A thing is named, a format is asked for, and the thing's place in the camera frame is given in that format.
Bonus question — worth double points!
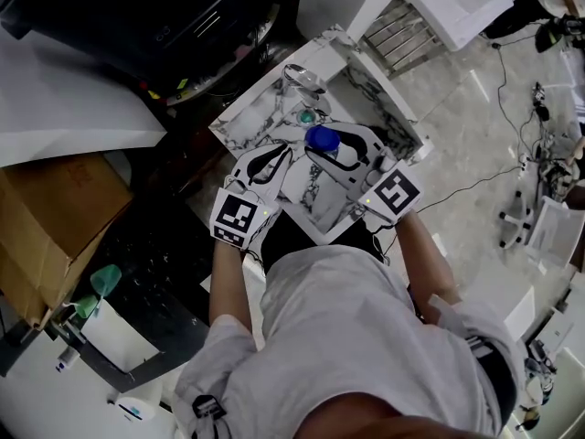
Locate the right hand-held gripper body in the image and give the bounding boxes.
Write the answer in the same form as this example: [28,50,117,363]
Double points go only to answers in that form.
[358,148,423,225]

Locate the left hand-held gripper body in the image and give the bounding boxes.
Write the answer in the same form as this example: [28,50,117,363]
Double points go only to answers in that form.
[209,173,282,252]

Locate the blue-capped clear bottle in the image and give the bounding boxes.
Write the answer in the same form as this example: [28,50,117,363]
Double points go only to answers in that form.
[304,124,343,162]

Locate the person's left forearm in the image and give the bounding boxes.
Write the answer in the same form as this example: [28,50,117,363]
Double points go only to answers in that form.
[208,240,255,337]

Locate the person's right forearm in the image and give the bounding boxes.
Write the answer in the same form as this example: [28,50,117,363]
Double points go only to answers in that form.
[392,208,463,325]

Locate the white marble sink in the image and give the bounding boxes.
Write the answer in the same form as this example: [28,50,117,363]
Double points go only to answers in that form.
[208,24,433,246]

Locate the person's black trousers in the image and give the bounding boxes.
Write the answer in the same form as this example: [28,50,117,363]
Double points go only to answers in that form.
[262,208,390,274]

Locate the chrome faucet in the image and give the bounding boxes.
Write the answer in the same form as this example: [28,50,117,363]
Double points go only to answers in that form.
[279,62,331,109]

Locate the green cup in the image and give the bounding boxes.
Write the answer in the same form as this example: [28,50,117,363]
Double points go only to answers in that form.
[72,294,101,319]
[90,264,123,298]

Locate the white office chair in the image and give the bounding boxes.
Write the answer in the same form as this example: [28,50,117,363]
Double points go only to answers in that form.
[497,189,585,270]

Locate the person's grey shirt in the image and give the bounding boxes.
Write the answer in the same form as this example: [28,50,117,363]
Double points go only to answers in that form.
[173,244,527,439]

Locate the white ceramic sink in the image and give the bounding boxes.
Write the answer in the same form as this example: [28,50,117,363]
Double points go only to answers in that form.
[346,0,516,53]

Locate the white rectangular basin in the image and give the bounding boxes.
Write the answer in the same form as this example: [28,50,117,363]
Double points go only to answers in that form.
[84,297,164,374]

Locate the large black machine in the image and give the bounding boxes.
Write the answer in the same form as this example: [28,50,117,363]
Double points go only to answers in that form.
[0,0,305,105]

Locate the brown cardboard box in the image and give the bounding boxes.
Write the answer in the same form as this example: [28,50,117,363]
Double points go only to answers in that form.
[0,151,136,329]

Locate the white cylindrical bin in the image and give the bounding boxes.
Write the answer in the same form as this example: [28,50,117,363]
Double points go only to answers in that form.
[107,384,164,429]

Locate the white tube blue cap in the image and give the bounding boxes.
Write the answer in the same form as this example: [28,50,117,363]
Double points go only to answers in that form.
[55,345,81,374]

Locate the black floor cable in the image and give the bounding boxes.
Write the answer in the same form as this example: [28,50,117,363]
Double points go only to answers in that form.
[413,38,531,214]

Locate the black strap buckle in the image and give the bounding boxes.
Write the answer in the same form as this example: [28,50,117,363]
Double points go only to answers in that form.
[191,393,229,424]

